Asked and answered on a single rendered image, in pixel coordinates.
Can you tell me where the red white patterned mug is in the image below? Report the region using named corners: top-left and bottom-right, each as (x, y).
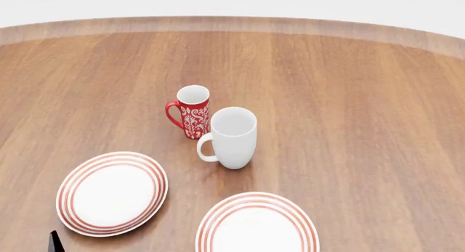
top-left (165, 84), bottom-right (211, 140)

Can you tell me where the white plate with red rings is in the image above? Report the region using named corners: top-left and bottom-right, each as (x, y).
top-left (195, 191), bottom-right (321, 252)
top-left (55, 151), bottom-right (169, 238)

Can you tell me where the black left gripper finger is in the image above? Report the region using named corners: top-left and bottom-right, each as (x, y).
top-left (48, 230), bottom-right (65, 252)

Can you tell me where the plain white mug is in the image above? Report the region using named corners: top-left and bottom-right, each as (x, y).
top-left (196, 106), bottom-right (258, 171)

